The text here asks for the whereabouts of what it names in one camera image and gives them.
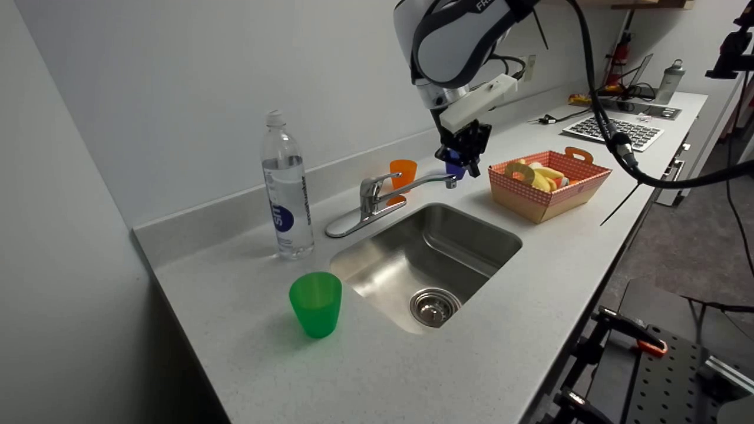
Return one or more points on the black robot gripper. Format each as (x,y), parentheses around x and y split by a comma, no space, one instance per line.
(467,138)

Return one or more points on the chrome sink faucet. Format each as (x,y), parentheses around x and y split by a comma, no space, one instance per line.
(373,201)

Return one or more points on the orange plastic cup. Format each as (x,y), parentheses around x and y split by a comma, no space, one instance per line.
(405,175)

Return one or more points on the yellow food items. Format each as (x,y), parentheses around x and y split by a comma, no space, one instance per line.
(541,178)

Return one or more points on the stainless steel sink basin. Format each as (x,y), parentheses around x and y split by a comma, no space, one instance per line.
(462,243)

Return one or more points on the red checkered cardboard basket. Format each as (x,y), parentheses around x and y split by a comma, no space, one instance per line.
(544,204)

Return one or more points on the yellow hand tool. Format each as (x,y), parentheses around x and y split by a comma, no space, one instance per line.
(580,101)

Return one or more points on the metal sink drain strainer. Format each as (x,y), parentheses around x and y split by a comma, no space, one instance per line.
(434,308)

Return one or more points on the grey computer keyboard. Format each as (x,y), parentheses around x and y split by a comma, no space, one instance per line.
(616,131)

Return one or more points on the red background tool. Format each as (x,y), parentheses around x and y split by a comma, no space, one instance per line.
(621,51)

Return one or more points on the green plastic cup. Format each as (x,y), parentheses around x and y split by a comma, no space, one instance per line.
(316,308)

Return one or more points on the grey metal drink bottle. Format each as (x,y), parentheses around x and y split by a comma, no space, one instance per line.
(671,81)

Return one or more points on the black clamp orange trim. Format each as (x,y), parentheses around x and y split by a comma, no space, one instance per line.
(633,328)

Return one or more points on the black perforated workbench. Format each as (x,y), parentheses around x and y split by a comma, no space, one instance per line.
(676,386)

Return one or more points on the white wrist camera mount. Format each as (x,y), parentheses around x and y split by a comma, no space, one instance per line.
(481,98)

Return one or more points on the white wall outlet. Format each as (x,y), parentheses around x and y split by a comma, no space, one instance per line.
(532,68)

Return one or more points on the black camera stand clamp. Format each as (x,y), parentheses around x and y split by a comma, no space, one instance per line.
(733,48)

